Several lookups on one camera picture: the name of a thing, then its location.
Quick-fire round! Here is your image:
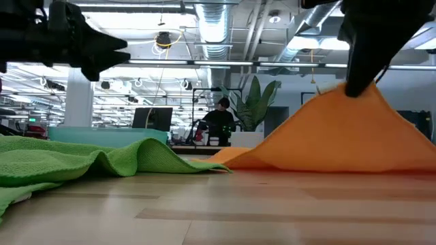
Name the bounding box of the white round pillar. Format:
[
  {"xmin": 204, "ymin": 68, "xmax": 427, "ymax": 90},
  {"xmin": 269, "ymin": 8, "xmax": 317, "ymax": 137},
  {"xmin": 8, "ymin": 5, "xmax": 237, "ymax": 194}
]
[{"xmin": 63, "ymin": 67, "xmax": 95, "ymax": 128}]

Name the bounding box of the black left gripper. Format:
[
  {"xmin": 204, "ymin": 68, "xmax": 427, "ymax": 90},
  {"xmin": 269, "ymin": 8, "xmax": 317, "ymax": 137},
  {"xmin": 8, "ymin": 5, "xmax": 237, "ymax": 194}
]
[{"xmin": 0, "ymin": 0, "xmax": 131, "ymax": 82}]

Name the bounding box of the silver ventilation duct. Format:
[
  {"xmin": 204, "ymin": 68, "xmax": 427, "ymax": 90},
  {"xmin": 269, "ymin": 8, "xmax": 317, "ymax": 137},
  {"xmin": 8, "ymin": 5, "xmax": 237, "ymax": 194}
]
[{"xmin": 193, "ymin": 0, "xmax": 236, "ymax": 61}]

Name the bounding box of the black computer monitor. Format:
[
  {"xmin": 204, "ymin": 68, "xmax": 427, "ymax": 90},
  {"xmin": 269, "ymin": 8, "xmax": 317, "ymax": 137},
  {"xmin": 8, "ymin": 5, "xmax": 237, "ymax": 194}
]
[{"xmin": 131, "ymin": 107, "xmax": 174, "ymax": 133}]

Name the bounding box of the person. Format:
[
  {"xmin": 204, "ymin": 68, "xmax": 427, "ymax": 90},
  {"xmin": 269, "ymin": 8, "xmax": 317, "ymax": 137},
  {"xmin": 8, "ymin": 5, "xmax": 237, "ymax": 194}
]
[{"xmin": 198, "ymin": 97, "xmax": 237, "ymax": 147}]

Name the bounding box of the white square planter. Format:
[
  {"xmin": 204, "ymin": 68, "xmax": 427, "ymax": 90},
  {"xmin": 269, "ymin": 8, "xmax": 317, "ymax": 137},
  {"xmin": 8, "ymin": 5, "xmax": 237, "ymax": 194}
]
[{"xmin": 230, "ymin": 131, "xmax": 265, "ymax": 149}]

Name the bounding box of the large green leafy plant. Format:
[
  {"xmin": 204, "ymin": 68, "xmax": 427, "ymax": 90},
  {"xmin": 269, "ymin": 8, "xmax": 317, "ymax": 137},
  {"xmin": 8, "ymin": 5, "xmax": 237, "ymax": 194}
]
[{"xmin": 220, "ymin": 75, "xmax": 282, "ymax": 133}]

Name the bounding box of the orange microfiber towel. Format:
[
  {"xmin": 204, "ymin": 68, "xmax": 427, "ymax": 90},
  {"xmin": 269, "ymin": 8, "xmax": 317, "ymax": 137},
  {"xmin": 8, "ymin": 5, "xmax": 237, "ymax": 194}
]
[{"xmin": 192, "ymin": 81, "xmax": 436, "ymax": 173}]

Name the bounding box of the green microfiber towel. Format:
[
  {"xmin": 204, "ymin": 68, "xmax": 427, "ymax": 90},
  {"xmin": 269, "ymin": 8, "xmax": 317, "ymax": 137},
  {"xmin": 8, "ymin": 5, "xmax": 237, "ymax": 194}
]
[{"xmin": 0, "ymin": 135, "xmax": 233, "ymax": 225}]

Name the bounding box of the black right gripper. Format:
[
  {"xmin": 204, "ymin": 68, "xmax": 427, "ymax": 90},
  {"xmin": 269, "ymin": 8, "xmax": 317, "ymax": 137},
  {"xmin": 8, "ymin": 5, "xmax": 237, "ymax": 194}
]
[{"xmin": 301, "ymin": 0, "xmax": 436, "ymax": 99}]

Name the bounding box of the black ceiling cable reel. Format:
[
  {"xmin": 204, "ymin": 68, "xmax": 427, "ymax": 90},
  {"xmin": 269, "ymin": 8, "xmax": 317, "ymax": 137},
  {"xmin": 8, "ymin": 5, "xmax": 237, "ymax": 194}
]
[{"xmin": 155, "ymin": 31, "xmax": 173, "ymax": 49}]

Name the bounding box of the long ceiling light bar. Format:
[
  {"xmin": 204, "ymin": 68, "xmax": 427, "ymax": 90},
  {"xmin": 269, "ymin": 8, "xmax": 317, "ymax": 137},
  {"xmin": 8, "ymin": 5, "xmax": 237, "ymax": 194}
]
[{"xmin": 128, "ymin": 59, "xmax": 436, "ymax": 71}]

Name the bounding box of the teal plastic basket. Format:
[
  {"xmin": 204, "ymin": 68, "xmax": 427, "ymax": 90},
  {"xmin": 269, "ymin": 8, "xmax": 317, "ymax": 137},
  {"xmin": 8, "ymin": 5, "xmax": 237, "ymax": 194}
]
[{"xmin": 48, "ymin": 126, "xmax": 169, "ymax": 149}]

